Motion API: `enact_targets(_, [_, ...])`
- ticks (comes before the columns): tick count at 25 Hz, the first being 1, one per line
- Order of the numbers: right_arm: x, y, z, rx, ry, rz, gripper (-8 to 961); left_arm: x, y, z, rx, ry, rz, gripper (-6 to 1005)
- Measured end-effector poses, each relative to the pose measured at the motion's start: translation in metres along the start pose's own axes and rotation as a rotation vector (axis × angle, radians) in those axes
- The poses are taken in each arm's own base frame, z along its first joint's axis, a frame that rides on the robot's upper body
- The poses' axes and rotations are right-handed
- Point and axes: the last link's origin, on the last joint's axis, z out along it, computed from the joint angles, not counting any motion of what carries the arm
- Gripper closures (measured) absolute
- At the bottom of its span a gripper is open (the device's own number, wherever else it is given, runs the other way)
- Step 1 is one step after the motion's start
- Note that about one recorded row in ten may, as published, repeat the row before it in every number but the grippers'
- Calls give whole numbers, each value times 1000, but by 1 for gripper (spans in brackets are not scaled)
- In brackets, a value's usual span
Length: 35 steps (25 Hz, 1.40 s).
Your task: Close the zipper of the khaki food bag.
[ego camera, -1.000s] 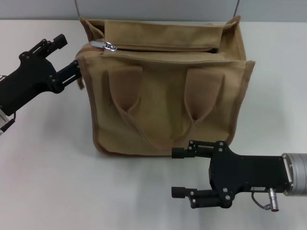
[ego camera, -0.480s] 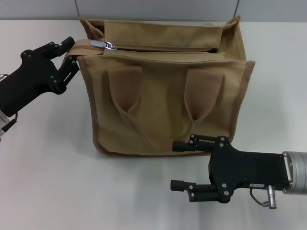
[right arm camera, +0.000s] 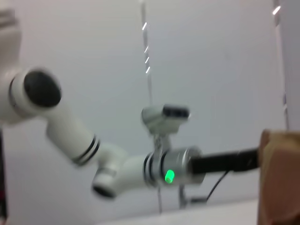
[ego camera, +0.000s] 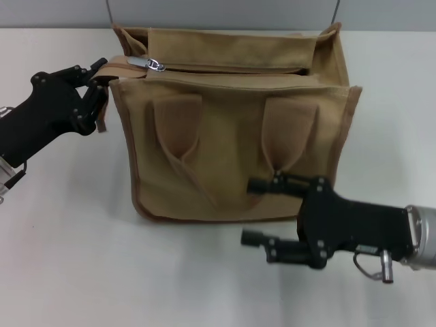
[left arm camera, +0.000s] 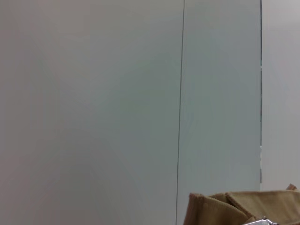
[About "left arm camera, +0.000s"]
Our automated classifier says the khaki canvas food bag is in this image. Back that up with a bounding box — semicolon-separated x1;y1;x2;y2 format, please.
182;183;300;225

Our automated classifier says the silver zipper pull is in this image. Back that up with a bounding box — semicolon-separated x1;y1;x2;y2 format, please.
243;216;274;225

